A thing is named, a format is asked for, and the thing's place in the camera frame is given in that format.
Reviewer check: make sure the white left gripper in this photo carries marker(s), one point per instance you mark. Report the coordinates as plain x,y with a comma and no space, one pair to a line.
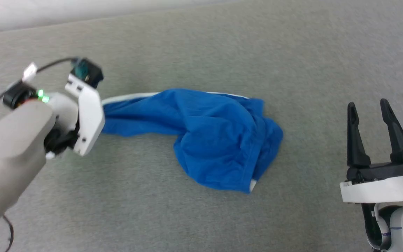
90,119

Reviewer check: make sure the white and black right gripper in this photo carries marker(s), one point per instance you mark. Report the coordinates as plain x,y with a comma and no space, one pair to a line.
380,183

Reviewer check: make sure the blue garment with white trim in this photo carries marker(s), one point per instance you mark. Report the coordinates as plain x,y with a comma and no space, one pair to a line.
219,136

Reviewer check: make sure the grey-white right robot arm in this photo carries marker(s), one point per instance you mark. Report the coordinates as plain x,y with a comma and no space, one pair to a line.
402,225

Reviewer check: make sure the grey-white left robot arm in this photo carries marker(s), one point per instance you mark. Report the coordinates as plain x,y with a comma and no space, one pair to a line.
9,143

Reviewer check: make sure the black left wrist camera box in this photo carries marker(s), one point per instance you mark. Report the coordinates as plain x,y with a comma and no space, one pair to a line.
89,72

